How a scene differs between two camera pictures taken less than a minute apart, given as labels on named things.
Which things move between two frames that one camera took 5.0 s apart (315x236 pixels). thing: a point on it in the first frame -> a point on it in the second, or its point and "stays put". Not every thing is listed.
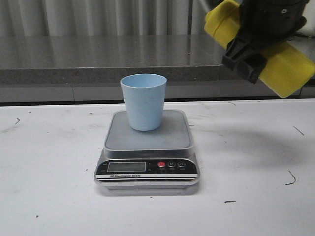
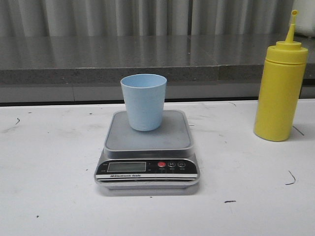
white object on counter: (308, 12) stays put
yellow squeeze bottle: (286, 70) -> (281, 87)
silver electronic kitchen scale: (161, 159) stays put
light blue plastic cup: (144, 94) stays put
